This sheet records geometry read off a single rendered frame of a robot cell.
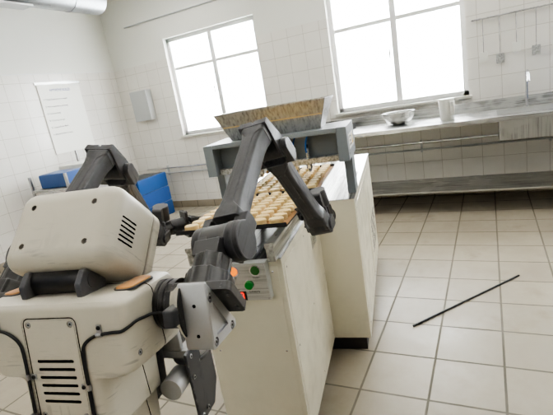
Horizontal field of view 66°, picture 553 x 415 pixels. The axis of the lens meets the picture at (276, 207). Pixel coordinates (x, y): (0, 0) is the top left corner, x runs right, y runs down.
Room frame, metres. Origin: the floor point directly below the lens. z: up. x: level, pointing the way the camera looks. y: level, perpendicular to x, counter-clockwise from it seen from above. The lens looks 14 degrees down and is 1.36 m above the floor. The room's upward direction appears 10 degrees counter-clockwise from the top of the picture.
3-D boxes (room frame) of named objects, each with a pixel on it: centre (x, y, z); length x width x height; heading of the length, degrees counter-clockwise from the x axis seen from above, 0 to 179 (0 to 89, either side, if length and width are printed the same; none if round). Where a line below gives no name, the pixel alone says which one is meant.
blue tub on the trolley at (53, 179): (4.87, 2.34, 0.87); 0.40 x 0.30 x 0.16; 65
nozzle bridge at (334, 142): (2.21, -0.08, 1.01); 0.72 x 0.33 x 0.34; 73
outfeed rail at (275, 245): (2.27, -0.25, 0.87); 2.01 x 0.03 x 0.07; 163
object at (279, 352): (1.72, 0.07, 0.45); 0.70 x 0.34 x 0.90; 163
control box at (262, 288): (1.38, 0.18, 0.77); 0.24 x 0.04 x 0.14; 73
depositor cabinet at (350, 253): (2.66, -0.22, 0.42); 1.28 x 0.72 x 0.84; 163
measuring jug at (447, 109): (4.04, -1.75, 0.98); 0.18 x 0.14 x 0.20; 12
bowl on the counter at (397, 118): (4.39, -1.39, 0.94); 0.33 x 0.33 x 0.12
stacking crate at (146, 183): (5.87, 1.78, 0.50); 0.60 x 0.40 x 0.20; 154
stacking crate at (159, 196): (5.87, 1.78, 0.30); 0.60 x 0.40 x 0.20; 152
